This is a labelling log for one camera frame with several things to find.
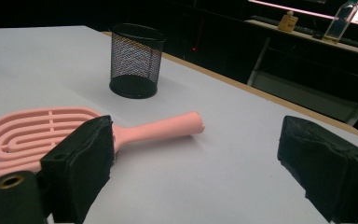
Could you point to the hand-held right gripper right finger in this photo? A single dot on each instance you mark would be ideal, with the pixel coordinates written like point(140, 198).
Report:
point(329, 168)

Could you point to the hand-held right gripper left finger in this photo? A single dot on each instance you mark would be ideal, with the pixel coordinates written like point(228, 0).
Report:
point(74, 168)

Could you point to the pink hairbrush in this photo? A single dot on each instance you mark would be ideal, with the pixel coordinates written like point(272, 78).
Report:
point(161, 127)

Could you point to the black mesh pen holder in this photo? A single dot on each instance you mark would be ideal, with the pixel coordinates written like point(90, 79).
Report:
point(136, 59)

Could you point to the dark keyboard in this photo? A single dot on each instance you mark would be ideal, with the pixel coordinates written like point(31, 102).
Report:
point(304, 30)

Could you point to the clear glass bottle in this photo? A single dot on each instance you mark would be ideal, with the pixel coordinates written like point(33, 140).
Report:
point(340, 21)

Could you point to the small yellow perfume bottle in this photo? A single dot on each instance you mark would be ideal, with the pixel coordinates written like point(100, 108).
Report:
point(288, 22)

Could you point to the white metal stand frame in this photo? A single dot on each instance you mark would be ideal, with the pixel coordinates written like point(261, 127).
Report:
point(304, 93)

